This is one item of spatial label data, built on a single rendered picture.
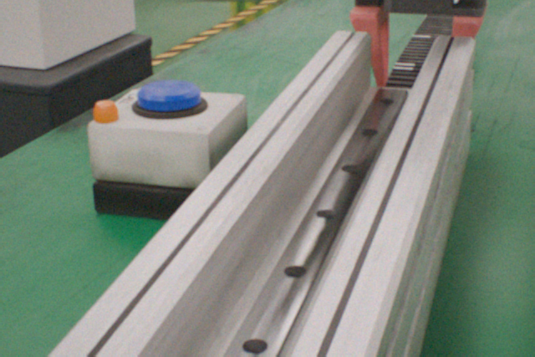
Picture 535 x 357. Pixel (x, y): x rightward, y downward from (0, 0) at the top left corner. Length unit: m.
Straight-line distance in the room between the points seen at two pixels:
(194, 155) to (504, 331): 0.21
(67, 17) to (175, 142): 0.42
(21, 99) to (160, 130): 0.37
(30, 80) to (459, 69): 0.46
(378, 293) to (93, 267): 0.25
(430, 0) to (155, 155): 0.24
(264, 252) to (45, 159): 0.30
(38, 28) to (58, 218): 0.36
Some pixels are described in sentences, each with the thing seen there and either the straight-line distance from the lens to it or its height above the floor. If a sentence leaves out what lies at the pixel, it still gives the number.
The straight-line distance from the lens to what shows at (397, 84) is 0.76.
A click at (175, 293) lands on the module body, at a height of 0.86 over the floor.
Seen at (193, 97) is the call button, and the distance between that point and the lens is 0.60.
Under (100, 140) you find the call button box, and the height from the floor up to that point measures 0.83.
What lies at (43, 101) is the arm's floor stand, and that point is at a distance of 0.91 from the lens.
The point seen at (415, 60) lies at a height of 0.81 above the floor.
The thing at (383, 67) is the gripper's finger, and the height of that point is 0.82.
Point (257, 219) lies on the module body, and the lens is 0.42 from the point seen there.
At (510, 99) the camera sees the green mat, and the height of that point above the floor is 0.78.
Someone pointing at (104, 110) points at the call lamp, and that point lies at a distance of 0.59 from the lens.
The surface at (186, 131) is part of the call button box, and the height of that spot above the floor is 0.84.
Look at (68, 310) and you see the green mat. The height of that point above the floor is 0.78.
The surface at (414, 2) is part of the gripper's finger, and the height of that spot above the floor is 0.88.
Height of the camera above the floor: 1.03
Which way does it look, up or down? 21 degrees down
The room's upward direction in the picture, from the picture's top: 1 degrees counter-clockwise
